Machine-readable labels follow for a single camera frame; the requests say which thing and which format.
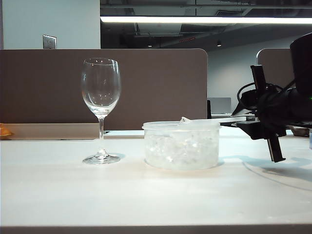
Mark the clear stemmed wine glass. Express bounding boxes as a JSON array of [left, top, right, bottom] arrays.
[[80, 58, 122, 165]]

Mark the white plastic ice shovel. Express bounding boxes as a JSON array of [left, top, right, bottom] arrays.
[[179, 116, 256, 126]]

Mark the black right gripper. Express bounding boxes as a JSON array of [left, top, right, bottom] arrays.
[[220, 64, 297, 163]]

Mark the long ceiling light strip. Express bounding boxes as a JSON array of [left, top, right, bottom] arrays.
[[100, 15, 312, 25]]

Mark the white adjoining desk surface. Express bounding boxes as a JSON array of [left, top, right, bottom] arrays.
[[105, 130, 145, 139]]

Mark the brown rounded object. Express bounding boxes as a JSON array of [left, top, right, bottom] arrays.
[[291, 126, 311, 137]]

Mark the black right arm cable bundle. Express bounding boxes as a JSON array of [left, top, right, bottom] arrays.
[[236, 82, 297, 130]]

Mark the beige cable tray rail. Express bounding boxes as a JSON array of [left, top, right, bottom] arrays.
[[0, 122, 106, 141]]

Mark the small brown desk partition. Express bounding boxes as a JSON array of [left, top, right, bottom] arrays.
[[256, 48, 297, 98]]

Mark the grey computer monitor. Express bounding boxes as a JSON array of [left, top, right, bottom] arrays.
[[210, 97, 232, 115]]

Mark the large brown desk partition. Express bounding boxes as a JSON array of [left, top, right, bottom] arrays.
[[0, 48, 209, 132]]

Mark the pile of ice cubes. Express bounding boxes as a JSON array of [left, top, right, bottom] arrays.
[[145, 134, 219, 169]]

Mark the metal wall switch plate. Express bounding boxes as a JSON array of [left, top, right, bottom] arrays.
[[42, 34, 58, 50]]

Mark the round clear plastic ice container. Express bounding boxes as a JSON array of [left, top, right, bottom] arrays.
[[142, 120, 221, 171]]

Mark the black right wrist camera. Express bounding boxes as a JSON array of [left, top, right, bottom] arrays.
[[240, 90, 258, 108]]

